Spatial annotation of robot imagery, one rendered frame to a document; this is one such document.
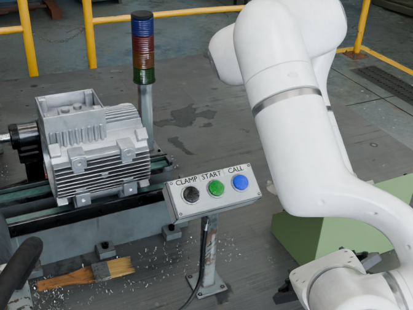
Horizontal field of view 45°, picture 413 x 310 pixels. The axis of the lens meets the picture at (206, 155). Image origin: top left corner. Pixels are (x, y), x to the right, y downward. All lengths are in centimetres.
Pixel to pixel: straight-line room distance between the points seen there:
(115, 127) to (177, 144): 52
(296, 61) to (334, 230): 53
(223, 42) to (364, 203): 37
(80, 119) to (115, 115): 9
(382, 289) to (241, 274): 58
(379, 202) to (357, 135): 114
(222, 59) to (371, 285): 42
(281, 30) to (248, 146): 95
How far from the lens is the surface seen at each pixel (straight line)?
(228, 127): 165
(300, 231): 112
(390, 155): 164
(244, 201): 93
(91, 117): 101
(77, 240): 115
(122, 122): 105
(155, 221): 118
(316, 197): 57
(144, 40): 134
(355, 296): 54
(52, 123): 100
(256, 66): 62
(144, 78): 138
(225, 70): 81
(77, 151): 101
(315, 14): 76
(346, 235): 112
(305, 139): 58
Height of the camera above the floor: 160
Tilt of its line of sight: 32 degrees down
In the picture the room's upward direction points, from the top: 3 degrees clockwise
